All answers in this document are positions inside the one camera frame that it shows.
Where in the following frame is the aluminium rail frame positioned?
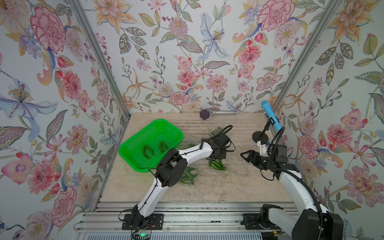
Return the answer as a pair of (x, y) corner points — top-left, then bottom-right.
(74, 201), (281, 240)

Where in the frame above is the curved green pepper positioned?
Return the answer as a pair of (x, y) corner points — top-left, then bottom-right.
(158, 141), (169, 153)

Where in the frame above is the blue microphone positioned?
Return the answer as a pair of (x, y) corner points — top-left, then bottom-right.
(262, 101), (282, 134)

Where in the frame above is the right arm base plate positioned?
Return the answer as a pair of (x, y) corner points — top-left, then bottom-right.
(241, 213), (282, 231)

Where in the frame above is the green pepper pile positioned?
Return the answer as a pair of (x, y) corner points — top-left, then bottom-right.
(209, 159), (227, 171)

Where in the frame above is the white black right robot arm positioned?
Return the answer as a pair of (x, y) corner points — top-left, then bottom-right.
(241, 144), (344, 240)

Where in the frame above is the black microphone stand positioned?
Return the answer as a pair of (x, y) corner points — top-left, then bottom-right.
(252, 118), (275, 145)

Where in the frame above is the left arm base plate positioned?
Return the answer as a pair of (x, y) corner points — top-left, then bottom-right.
(122, 214), (164, 231)

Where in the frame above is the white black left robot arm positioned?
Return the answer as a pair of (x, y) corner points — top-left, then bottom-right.
(132, 133), (232, 226)

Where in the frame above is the green plastic basket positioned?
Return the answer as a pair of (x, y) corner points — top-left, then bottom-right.
(119, 119), (184, 173)

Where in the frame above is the long green pepper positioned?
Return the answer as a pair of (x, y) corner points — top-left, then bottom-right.
(142, 145), (155, 159)

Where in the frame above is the purple foam microphone cube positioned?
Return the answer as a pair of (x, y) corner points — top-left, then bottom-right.
(200, 109), (210, 121)

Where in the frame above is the clear pepper clamshell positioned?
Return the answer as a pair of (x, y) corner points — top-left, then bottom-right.
(179, 167), (199, 188)
(211, 125), (233, 143)
(205, 142), (236, 172)

